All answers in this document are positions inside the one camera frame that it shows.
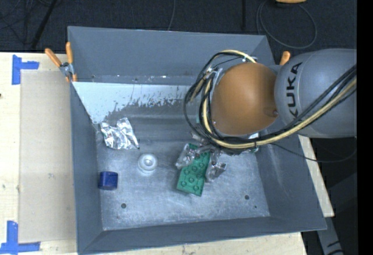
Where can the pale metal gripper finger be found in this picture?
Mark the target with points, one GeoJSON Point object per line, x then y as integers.
{"type": "Point", "coordinates": [184, 156]}
{"type": "Point", "coordinates": [216, 167]}

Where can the green studded block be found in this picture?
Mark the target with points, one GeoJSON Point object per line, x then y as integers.
{"type": "Point", "coordinates": [193, 175]}

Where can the grey metal bin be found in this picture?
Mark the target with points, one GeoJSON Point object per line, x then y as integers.
{"type": "Point", "coordinates": [163, 195]}

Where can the crumpled silver foil packet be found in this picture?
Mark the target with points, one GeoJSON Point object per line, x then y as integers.
{"type": "Point", "coordinates": [119, 135]}

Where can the blue cylinder block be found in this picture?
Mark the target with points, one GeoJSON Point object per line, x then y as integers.
{"type": "Point", "coordinates": [107, 180]}

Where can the pale wood flat board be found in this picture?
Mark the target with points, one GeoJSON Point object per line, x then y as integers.
{"type": "Point", "coordinates": [43, 146]}

